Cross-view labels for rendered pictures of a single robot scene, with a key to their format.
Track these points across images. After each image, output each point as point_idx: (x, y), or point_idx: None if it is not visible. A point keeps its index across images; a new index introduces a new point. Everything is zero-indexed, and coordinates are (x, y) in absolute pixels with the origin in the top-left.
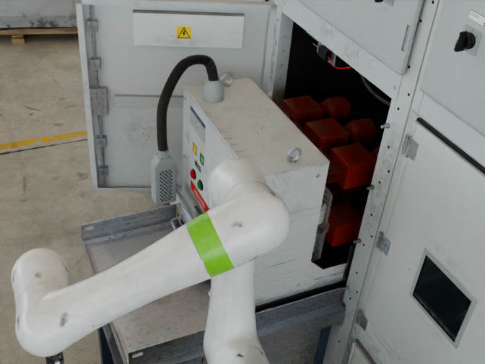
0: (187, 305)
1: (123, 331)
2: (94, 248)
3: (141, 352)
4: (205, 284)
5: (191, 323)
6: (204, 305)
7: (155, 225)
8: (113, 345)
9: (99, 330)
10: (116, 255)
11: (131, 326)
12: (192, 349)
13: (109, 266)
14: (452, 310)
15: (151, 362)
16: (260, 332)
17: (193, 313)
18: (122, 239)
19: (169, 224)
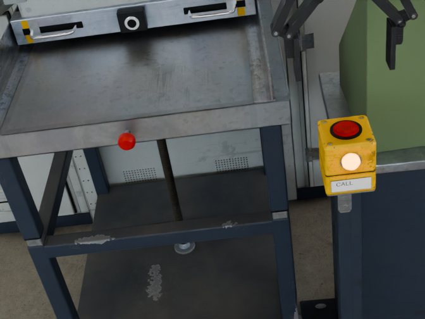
0: (188, 52)
1: (202, 104)
2: (12, 125)
3: (250, 90)
4: (162, 37)
5: (222, 50)
6: (197, 40)
7: (15, 68)
8: (126, 233)
9: (59, 283)
10: (45, 105)
11: (198, 96)
12: (267, 51)
13: (62, 112)
14: None
15: (271, 81)
16: (265, 7)
17: (206, 49)
18: (15, 99)
19: (26, 56)
